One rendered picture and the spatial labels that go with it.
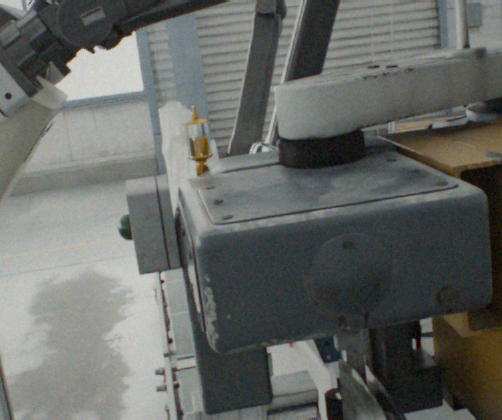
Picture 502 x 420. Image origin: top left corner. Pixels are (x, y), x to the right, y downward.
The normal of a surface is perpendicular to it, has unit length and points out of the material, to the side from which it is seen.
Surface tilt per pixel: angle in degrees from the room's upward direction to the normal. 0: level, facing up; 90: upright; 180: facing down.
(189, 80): 89
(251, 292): 90
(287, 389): 0
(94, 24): 91
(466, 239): 90
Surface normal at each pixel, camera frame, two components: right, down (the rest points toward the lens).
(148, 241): 0.15, 0.22
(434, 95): 0.54, 0.14
